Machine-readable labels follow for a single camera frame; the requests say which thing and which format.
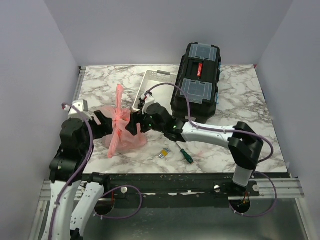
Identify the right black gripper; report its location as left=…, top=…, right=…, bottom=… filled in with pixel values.
left=125, top=109, right=165, bottom=136

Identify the pink plastic bag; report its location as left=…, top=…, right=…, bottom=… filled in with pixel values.
left=100, top=84, right=147, bottom=159

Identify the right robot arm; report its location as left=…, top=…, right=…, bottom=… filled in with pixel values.
left=125, top=103, right=264, bottom=196

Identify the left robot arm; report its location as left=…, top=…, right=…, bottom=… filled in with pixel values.
left=42, top=110, right=113, bottom=240

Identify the white plastic basket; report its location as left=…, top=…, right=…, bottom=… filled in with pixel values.
left=132, top=69, right=176, bottom=112

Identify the yellow hex key set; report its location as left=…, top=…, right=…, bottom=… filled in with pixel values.
left=158, top=148, right=171, bottom=159

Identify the black plastic toolbox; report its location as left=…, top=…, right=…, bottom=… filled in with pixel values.
left=170, top=42, right=222, bottom=124

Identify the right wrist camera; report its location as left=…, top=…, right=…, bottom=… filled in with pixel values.
left=138, top=91, right=155, bottom=114

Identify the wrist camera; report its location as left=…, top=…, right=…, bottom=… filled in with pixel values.
left=138, top=91, right=155, bottom=114
left=62, top=99, right=92, bottom=121

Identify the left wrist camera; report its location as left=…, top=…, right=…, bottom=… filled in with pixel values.
left=62, top=99, right=92, bottom=121

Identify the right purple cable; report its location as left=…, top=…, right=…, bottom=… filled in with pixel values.
left=143, top=83, right=278, bottom=218

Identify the purple cable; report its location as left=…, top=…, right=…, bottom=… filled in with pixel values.
left=47, top=102, right=95, bottom=240
left=143, top=83, right=278, bottom=218

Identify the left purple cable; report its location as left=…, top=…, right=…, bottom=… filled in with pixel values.
left=47, top=102, right=95, bottom=240

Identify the green handled screwdriver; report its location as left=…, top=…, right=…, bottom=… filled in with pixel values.
left=175, top=142, right=194, bottom=164

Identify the black front rail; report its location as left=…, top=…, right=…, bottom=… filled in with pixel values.
left=98, top=173, right=260, bottom=209

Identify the aluminium frame rail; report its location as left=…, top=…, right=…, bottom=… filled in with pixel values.
left=27, top=66, right=305, bottom=240

